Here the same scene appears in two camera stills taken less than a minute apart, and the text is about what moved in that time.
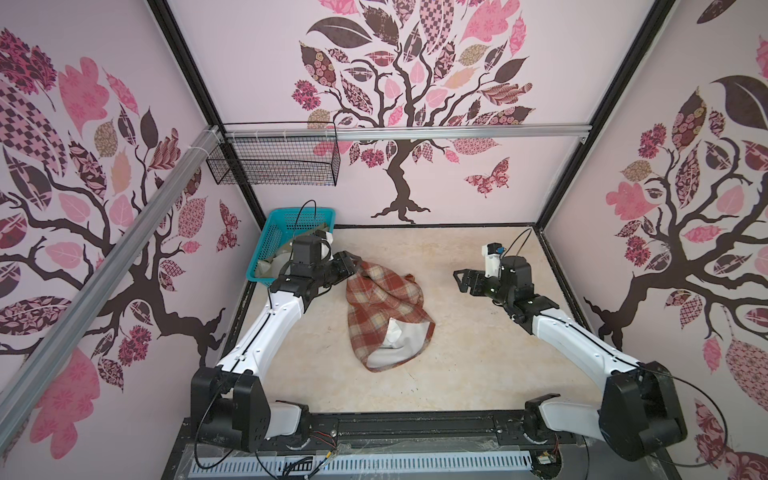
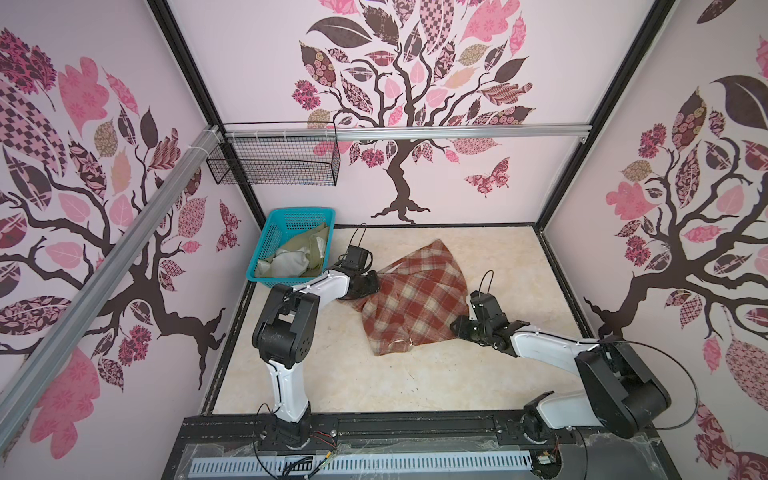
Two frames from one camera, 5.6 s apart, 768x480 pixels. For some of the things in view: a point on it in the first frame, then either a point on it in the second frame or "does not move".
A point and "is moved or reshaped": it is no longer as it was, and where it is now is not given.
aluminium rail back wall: (508, 131) does not move
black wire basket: (277, 153) does not move
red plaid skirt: (386, 318) is moved or reshaped
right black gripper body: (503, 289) -> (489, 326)
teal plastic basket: (283, 226) does not move
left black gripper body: (334, 271) -> (368, 285)
